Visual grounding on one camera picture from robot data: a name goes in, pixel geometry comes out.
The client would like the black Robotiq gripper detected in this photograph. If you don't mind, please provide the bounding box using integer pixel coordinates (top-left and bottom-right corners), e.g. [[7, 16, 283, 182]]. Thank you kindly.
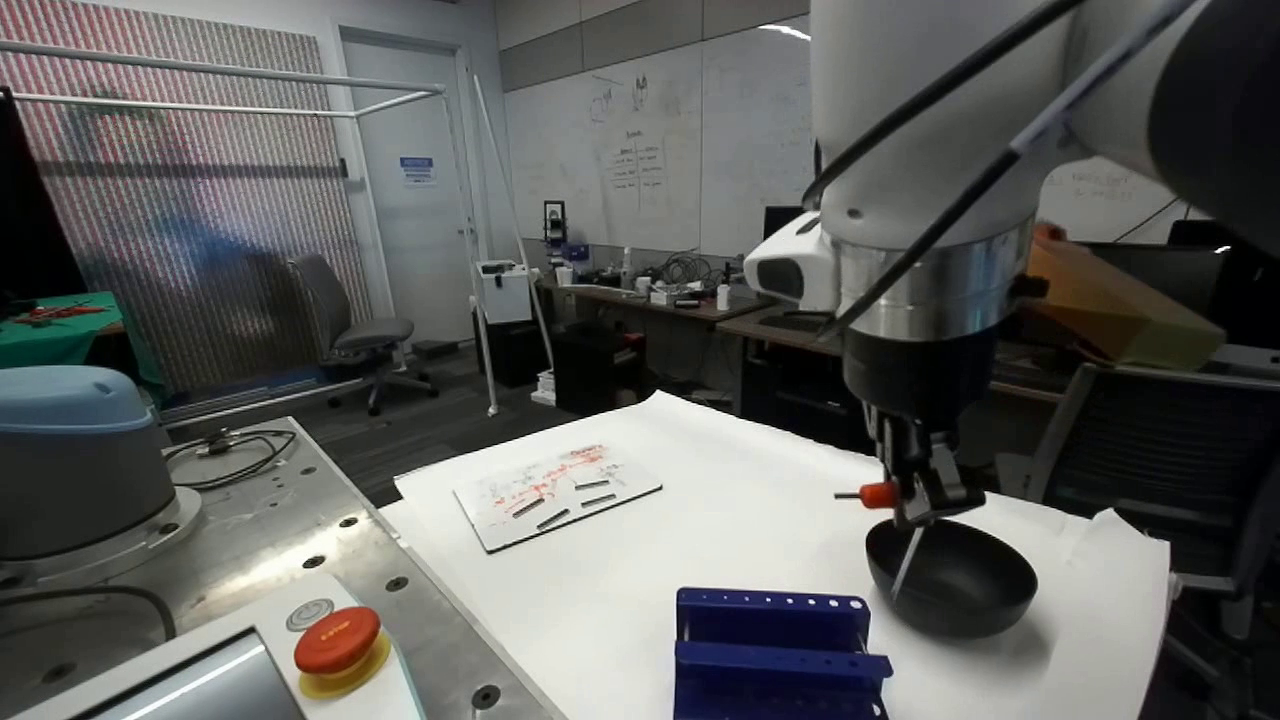
[[838, 325, 1000, 529]]

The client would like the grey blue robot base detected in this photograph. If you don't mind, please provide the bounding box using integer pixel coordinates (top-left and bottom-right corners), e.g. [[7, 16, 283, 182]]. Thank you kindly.
[[0, 362, 202, 566]]

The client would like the black bowl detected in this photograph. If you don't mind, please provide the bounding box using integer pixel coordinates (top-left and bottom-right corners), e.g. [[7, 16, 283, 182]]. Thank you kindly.
[[860, 517, 1041, 640]]

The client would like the white table cloth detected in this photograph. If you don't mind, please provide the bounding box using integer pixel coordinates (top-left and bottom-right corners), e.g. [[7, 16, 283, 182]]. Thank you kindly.
[[375, 389, 1174, 720]]

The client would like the grey mesh chair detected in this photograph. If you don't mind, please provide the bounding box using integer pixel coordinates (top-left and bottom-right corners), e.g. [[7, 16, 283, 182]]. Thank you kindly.
[[1018, 356, 1280, 647]]

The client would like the blue tool rack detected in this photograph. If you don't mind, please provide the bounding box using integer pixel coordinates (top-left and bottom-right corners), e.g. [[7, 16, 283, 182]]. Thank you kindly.
[[670, 584, 895, 720]]

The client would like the wooden desk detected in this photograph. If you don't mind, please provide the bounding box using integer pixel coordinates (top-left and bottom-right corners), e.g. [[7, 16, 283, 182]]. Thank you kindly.
[[535, 272, 855, 422]]

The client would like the black desk monitor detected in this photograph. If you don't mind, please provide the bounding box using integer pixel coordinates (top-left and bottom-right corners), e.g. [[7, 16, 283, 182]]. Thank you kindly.
[[758, 201, 812, 246]]

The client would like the black cabinet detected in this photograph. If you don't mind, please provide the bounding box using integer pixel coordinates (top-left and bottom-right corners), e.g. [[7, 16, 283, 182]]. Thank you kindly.
[[546, 316, 653, 422]]

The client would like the printed paper sheet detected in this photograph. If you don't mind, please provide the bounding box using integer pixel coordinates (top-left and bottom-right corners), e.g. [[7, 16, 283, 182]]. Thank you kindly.
[[446, 436, 667, 559]]

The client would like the white box appliance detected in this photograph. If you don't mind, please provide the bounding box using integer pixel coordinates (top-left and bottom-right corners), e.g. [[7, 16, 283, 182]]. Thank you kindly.
[[468, 255, 538, 329]]

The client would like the white door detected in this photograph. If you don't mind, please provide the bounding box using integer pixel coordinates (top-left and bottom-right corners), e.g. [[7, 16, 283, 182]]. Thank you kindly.
[[338, 29, 492, 354]]

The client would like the grey office chair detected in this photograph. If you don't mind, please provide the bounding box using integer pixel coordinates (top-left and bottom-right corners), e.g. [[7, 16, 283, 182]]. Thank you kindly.
[[283, 248, 444, 422]]

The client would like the red emergency stop button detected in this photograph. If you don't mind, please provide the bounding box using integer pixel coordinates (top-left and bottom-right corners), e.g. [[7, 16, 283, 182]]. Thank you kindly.
[[289, 604, 387, 682]]

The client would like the small grey round button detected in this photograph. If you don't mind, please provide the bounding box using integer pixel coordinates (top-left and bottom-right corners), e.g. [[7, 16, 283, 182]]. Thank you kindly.
[[281, 593, 338, 636]]

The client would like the white control box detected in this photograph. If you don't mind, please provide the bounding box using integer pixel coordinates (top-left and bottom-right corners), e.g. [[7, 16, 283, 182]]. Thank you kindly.
[[12, 572, 437, 720]]

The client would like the green table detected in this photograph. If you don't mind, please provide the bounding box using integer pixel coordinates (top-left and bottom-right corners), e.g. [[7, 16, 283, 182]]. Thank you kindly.
[[0, 287, 133, 407]]

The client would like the thin black cable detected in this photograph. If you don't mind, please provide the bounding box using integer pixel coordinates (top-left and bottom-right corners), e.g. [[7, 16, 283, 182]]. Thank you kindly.
[[831, 0, 1203, 329]]

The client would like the thick black cable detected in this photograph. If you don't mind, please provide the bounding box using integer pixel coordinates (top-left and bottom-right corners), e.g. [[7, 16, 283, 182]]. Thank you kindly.
[[796, 0, 1088, 212]]

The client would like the grey cable coil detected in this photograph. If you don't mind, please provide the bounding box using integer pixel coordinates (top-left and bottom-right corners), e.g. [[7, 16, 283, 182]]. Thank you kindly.
[[162, 422, 299, 497]]

